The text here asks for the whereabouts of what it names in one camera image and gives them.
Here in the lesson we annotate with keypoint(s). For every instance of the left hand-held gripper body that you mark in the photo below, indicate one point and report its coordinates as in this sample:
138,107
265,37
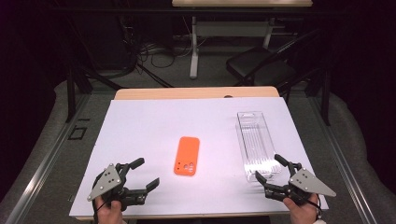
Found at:
107,182

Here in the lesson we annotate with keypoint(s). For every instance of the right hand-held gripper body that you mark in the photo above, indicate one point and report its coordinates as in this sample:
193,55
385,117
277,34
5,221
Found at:
306,183

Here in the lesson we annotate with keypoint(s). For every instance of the clear plastic box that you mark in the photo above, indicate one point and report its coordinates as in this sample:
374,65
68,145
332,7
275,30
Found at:
257,140

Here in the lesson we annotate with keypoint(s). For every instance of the orange phone case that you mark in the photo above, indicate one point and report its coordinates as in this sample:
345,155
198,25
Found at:
186,152

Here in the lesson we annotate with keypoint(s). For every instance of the person's right hand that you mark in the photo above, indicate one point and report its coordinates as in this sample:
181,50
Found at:
303,214

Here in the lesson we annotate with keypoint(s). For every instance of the person's left hand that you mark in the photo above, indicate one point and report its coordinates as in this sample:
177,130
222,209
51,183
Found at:
109,215

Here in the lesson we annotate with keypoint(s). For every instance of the white board sheet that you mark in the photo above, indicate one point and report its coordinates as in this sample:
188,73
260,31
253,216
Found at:
149,130

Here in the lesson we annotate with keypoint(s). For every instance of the black metal stand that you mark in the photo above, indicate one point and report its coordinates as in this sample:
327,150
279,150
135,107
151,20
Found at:
326,99
71,93

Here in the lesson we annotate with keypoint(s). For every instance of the black folding chair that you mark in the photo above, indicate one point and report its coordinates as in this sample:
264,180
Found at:
261,67

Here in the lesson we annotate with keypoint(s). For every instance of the white-framed wooden desk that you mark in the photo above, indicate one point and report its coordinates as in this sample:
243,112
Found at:
230,29

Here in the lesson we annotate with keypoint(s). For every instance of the metal floor rail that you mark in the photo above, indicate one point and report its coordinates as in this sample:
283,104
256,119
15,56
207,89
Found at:
342,161
46,161

